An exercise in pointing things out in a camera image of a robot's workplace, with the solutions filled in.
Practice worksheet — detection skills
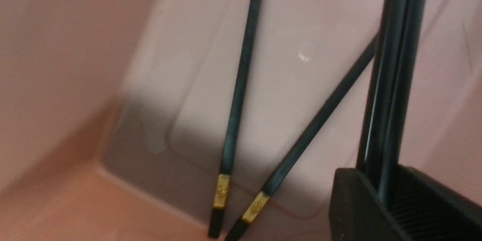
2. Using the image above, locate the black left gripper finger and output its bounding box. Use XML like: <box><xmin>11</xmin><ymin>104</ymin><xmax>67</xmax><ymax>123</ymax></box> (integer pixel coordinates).
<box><xmin>329</xmin><ymin>166</ymin><xmax>482</xmax><ymax>241</ymax></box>

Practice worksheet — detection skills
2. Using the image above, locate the black chopstick in bin right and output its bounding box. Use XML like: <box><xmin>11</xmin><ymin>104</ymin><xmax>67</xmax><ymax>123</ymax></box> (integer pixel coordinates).
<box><xmin>224</xmin><ymin>33</ymin><xmax>379</xmax><ymax>241</ymax></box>

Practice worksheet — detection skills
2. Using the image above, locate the black chopstick in bin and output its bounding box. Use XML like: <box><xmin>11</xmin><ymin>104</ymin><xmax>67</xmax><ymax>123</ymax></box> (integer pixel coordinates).
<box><xmin>207</xmin><ymin>0</ymin><xmax>262</xmax><ymax>239</ymax></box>
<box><xmin>224</xmin><ymin>33</ymin><xmax>379</xmax><ymax>241</ymax></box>

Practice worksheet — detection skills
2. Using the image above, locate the black chopstick in bin left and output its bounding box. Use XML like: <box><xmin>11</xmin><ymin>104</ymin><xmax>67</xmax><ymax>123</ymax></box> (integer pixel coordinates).
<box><xmin>207</xmin><ymin>0</ymin><xmax>262</xmax><ymax>239</ymax></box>

